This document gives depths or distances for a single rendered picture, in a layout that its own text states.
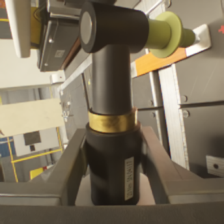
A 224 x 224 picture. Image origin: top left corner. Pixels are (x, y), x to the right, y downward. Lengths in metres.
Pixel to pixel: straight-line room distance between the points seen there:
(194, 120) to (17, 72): 4.50
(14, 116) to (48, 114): 0.81
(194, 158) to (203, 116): 0.06
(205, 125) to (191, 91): 0.04
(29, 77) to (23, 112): 0.90
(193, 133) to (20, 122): 4.41
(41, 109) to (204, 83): 4.41
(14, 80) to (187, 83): 4.44
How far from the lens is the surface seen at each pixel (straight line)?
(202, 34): 0.20
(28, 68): 4.62
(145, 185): 0.18
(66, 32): 0.47
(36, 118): 4.51
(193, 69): 0.21
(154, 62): 0.24
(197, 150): 0.23
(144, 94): 0.27
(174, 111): 0.24
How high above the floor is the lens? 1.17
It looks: 28 degrees down
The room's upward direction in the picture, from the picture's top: 101 degrees counter-clockwise
